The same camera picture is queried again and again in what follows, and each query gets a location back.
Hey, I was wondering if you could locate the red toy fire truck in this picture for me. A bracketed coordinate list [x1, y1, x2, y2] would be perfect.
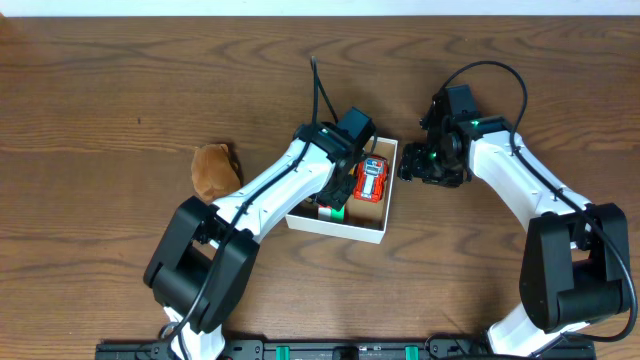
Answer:
[353, 155, 389, 203]

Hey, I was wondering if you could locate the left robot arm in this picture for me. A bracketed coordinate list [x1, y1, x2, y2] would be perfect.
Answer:
[143, 108, 376, 359]

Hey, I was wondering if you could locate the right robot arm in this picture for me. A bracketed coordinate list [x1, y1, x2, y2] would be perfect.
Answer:
[399, 85, 637, 357]

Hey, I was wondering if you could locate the colourful puzzle cube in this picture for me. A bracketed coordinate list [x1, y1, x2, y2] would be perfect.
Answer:
[318, 206, 345, 223]

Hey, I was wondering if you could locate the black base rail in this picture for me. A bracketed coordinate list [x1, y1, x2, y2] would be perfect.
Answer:
[94, 337, 597, 360]

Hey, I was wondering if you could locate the white cardboard box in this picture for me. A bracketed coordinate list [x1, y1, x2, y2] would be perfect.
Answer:
[285, 137, 398, 244]

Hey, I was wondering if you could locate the brown plush toy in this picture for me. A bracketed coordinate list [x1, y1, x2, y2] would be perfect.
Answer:
[191, 144, 241, 202]

